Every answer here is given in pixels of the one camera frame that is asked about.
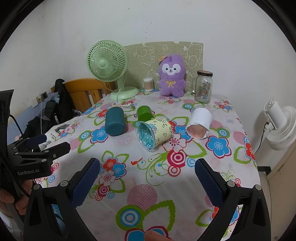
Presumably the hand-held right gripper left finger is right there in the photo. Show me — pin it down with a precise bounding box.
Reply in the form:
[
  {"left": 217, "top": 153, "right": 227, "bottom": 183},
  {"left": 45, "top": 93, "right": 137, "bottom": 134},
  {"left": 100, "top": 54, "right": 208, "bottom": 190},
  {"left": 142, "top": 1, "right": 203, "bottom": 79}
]
[{"left": 23, "top": 158, "right": 101, "bottom": 241}]

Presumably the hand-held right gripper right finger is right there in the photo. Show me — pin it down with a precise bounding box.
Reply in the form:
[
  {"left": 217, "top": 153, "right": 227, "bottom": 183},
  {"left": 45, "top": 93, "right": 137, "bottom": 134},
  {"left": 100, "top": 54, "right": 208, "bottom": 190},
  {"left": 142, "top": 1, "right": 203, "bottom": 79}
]
[{"left": 194, "top": 158, "right": 271, "bottom": 241}]

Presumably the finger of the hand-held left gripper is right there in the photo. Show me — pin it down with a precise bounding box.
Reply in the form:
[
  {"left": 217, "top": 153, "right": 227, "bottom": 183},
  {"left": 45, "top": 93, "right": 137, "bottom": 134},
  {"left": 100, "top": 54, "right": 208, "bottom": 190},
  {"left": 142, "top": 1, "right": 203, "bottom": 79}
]
[
  {"left": 32, "top": 142, "right": 71, "bottom": 161},
  {"left": 8, "top": 134, "right": 48, "bottom": 153}
]

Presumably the yellow patterned cup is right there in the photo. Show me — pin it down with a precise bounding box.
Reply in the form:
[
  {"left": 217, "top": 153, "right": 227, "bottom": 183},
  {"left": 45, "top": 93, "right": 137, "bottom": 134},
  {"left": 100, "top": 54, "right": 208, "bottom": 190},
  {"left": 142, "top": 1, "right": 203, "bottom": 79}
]
[{"left": 136, "top": 118, "right": 174, "bottom": 152}]

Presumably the dark teal cup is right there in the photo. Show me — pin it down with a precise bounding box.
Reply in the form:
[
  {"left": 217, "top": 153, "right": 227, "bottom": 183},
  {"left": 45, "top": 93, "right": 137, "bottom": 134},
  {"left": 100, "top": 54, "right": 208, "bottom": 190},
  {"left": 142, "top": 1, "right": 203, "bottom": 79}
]
[{"left": 105, "top": 107, "right": 126, "bottom": 136}]

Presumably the white cup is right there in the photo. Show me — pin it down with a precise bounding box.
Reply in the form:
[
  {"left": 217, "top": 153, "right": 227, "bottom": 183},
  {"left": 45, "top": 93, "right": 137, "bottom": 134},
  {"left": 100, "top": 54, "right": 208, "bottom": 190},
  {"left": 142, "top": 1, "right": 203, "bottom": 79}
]
[{"left": 186, "top": 107, "right": 213, "bottom": 140}]

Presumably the small green cup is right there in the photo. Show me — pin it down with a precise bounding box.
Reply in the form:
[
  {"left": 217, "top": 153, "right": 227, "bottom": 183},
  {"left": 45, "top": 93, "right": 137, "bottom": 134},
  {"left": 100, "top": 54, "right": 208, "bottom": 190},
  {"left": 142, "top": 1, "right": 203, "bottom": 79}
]
[{"left": 136, "top": 105, "right": 153, "bottom": 121}]

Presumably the person's left hand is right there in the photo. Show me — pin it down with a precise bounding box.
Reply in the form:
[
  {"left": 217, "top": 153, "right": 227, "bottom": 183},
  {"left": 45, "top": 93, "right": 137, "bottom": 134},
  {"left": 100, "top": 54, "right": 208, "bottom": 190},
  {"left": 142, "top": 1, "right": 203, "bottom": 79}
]
[{"left": 0, "top": 179, "right": 33, "bottom": 210}]

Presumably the white printed cloth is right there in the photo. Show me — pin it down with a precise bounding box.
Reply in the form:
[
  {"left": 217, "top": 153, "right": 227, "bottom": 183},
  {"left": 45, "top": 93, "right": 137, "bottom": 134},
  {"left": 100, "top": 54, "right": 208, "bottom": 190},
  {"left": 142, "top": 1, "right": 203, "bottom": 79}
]
[{"left": 44, "top": 123, "right": 78, "bottom": 149}]

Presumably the blue bedsheet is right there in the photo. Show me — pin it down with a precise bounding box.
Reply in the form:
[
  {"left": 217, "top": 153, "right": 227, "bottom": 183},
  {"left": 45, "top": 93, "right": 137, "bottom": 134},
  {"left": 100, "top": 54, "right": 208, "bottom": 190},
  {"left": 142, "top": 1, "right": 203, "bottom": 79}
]
[{"left": 7, "top": 102, "right": 58, "bottom": 144}]

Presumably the black bag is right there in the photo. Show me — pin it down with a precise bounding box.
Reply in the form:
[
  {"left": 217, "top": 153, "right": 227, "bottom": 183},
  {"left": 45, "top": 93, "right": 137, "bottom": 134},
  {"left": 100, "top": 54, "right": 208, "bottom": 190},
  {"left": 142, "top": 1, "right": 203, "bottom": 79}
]
[{"left": 23, "top": 79, "right": 77, "bottom": 139}]

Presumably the floral tablecloth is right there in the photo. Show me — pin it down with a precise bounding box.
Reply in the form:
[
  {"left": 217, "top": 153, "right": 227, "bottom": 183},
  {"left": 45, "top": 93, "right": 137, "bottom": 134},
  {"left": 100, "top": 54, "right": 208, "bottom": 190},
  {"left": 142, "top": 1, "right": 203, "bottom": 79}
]
[{"left": 35, "top": 89, "right": 258, "bottom": 241}]

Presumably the beige cabinet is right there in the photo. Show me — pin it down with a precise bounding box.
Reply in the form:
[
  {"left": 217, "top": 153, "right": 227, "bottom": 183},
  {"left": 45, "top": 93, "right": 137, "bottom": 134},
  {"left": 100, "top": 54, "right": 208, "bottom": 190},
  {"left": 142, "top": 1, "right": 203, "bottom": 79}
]
[{"left": 257, "top": 148, "right": 296, "bottom": 241}]

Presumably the white floor fan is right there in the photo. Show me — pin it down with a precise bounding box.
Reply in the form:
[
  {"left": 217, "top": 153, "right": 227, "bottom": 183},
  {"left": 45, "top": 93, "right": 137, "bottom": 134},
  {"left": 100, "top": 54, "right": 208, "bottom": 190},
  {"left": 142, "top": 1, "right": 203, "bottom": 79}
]
[{"left": 264, "top": 99, "right": 296, "bottom": 151}]

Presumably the glass jar with dark lid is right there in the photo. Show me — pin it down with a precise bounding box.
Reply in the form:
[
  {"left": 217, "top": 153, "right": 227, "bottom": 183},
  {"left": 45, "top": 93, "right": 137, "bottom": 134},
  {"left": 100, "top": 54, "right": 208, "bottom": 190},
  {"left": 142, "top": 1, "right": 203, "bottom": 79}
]
[{"left": 194, "top": 70, "right": 213, "bottom": 104}]

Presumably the green desk fan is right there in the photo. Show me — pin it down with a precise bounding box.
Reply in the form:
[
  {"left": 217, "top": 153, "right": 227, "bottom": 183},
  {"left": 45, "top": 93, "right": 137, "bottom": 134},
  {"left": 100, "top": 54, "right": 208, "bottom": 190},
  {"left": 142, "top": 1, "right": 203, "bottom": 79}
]
[{"left": 87, "top": 40, "right": 140, "bottom": 100}]

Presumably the cotton swab container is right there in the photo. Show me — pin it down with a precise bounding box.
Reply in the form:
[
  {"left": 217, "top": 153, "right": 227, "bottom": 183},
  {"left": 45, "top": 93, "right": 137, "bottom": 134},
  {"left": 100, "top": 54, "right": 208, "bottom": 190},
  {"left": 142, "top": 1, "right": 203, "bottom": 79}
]
[{"left": 143, "top": 77, "right": 154, "bottom": 92}]

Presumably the purple plush toy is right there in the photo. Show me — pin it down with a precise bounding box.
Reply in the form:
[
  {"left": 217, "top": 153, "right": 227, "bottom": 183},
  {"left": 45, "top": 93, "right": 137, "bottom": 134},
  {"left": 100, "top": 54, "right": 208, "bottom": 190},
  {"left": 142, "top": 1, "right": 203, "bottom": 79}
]
[{"left": 158, "top": 54, "right": 187, "bottom": 97}]

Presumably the green elephant print foam mat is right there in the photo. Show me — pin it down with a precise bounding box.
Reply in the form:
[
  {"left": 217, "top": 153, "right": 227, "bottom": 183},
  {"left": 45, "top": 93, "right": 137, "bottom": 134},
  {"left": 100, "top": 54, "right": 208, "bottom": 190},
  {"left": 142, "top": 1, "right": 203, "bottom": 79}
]
[{"left": 124, "top": 42, "right": 204, "bottom": 93}]

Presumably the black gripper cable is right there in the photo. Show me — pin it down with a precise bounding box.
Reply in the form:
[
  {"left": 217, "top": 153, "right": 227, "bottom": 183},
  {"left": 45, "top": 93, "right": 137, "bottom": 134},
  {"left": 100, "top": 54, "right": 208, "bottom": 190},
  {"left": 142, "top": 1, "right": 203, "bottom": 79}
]
[{"left": 9, "top": 113, "right": 24, "bottom": 135}]

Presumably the thin white cable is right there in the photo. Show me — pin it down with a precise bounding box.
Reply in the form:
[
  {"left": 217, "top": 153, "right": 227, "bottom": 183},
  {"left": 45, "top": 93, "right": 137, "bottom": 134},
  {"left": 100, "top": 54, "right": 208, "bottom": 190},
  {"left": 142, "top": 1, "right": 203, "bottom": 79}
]
[{"left": 39, "top": 97, "right": 44, "bottom": 135}]

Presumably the black fan cable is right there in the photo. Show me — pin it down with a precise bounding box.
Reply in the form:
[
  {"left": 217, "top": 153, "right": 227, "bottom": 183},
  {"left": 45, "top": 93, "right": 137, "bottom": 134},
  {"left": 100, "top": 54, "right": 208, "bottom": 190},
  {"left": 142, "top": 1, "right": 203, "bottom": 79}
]
[{"left": 253, "top": 120, "right": 271, "bottom": 154}]

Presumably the white fan cable with plug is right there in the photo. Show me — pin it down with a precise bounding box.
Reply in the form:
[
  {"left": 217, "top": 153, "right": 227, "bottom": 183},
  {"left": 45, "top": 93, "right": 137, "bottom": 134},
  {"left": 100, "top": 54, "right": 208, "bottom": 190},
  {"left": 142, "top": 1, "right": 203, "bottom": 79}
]
[{"left": 116, "top": 89, "right": 137, "bottom": 111}]

